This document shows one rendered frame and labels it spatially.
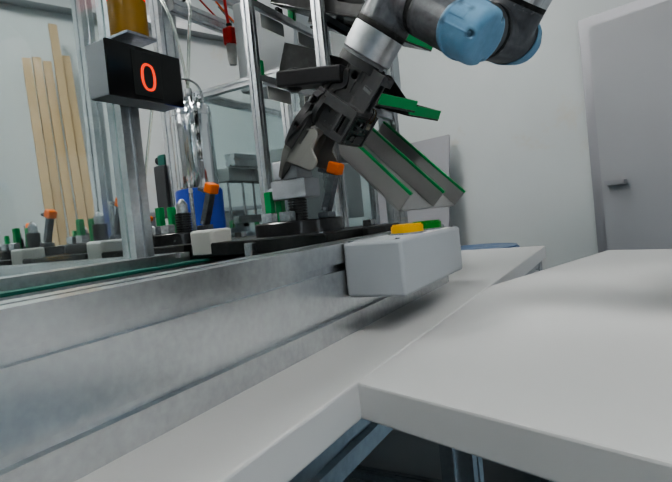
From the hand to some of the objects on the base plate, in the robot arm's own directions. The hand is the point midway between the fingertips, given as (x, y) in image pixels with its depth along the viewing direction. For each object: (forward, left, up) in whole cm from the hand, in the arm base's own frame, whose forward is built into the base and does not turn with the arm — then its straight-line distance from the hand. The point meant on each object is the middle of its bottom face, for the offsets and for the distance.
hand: (291, 169), depth 80 cm
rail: (-20, +26, -19) cm, 38 cm away
